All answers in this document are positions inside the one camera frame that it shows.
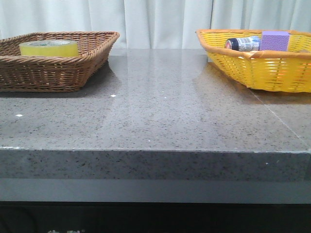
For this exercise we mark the yellow tape roll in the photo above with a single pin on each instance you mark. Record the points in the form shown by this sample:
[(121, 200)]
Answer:
[(55, 48)]

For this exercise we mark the white curtain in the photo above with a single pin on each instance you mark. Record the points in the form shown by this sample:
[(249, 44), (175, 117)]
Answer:
[(152, 24)]

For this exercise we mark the small dark labelled bottle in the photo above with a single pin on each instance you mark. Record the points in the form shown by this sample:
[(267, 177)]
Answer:
[(243, 44)]

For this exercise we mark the purple sponge block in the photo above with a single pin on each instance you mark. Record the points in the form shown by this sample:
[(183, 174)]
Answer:
[(274, 40)]

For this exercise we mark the yellow plastic woven basket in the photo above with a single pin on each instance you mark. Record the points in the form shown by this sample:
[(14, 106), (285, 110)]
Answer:
[(285, 71)]

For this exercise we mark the brown wicker basket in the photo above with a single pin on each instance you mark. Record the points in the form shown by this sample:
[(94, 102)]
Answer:
[(53, 74)]

